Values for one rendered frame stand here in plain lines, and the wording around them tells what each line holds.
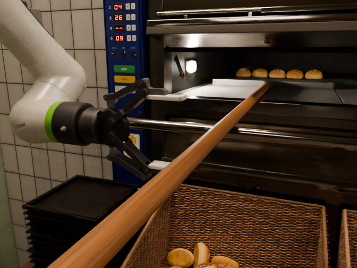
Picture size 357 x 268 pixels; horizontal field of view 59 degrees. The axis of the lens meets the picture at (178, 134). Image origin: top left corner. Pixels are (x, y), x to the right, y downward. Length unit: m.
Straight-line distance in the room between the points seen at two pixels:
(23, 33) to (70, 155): 0.85
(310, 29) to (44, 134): 0.70
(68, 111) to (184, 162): 0.32
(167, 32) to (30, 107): 0.49
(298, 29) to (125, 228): 0.76
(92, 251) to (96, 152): 1.17
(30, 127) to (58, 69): 0.15
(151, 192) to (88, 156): 1.12
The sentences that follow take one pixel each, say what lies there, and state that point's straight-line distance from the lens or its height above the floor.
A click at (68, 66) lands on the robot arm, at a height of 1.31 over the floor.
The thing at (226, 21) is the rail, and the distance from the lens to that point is 0.98.
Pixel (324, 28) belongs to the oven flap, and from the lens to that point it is 0.94.
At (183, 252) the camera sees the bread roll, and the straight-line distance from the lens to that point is 1.21.
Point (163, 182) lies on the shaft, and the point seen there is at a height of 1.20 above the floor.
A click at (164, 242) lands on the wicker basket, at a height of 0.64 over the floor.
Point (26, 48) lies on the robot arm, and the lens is 0.78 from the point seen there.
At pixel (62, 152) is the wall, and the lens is 1.55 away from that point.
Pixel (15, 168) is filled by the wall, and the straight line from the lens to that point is 1.80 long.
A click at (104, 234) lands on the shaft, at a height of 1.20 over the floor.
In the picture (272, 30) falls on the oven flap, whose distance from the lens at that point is 0.95.
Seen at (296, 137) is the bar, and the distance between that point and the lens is 0.74.
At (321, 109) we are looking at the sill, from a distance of 1.11.
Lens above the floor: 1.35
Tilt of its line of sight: 15 degrees down
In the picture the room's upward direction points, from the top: straight up
